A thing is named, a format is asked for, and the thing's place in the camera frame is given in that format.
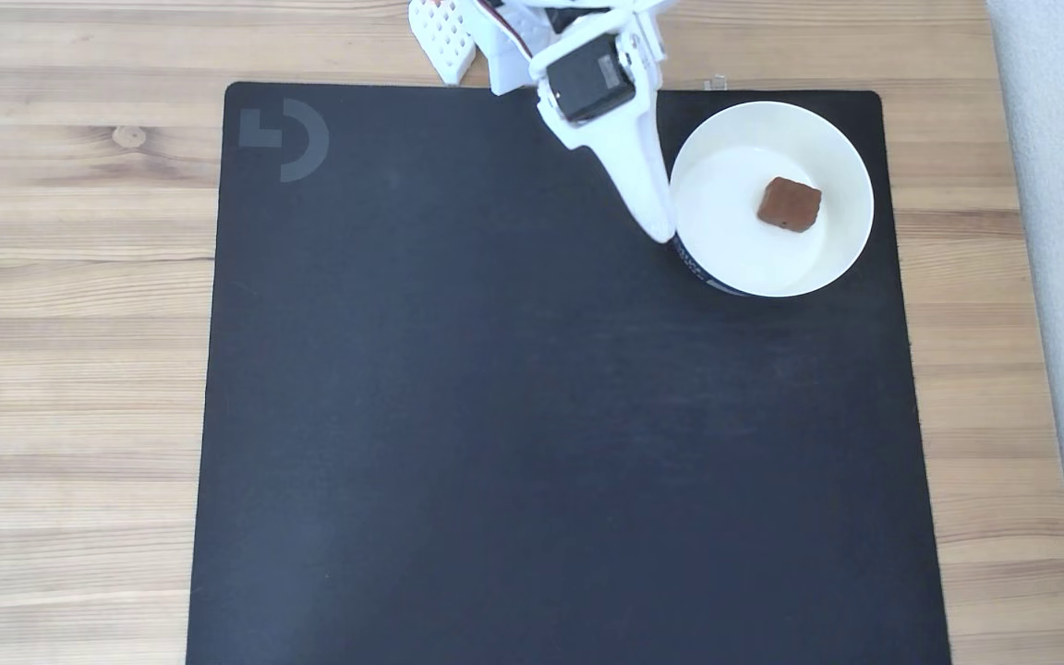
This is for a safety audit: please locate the brown rectangular toy block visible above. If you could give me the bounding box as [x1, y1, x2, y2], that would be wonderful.
[756, 175, 824, 235]

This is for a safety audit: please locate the white round plate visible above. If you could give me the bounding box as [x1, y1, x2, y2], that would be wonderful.
[668, 100, 876, 299]

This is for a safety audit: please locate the black mouse mat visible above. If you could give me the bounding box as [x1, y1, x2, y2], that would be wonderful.
[186, 81, 953, 665]

